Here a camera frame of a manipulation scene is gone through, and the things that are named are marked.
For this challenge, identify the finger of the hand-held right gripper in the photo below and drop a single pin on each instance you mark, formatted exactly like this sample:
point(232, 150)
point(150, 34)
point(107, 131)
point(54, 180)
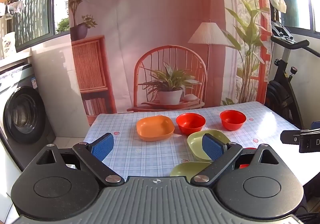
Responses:
point(291, 137)

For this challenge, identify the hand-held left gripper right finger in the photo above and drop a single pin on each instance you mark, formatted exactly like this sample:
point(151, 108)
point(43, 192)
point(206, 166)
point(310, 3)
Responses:
point(212, 147)

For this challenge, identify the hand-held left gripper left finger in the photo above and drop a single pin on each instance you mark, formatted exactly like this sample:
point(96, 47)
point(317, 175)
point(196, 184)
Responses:
point(103, 148)

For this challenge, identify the green square plate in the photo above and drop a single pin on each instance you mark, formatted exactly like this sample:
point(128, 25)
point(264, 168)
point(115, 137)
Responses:
point(185, 169)
point(195, 142)

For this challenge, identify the red bowl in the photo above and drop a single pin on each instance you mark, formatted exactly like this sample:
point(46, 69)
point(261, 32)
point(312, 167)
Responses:
point(190, 122)
point(243, 166)
point(233, 120)

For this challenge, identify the orange square plate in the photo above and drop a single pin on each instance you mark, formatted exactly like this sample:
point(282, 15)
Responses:
point(155, 127)

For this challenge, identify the blue plaid tablecloth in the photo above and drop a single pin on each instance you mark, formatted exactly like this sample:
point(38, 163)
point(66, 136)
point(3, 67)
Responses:
point(150, 154)

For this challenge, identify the black exercise bike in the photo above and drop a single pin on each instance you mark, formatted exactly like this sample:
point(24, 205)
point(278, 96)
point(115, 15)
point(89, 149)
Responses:
point(280, 89)

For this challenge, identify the grey washing machine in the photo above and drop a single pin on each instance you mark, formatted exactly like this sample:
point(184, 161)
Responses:
point(22, 114)

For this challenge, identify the white round object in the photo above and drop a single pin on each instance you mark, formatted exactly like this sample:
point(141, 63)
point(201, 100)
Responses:
point(278, 2)

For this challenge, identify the white printed bag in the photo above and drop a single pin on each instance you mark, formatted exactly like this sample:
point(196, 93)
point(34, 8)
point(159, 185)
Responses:
point(8, 45)

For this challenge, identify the printed backdrop cloth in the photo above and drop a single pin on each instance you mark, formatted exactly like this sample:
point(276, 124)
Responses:
point(150, 14)

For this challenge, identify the hanging laundry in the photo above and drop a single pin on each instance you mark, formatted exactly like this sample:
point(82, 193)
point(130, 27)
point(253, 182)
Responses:
point(13, 8)

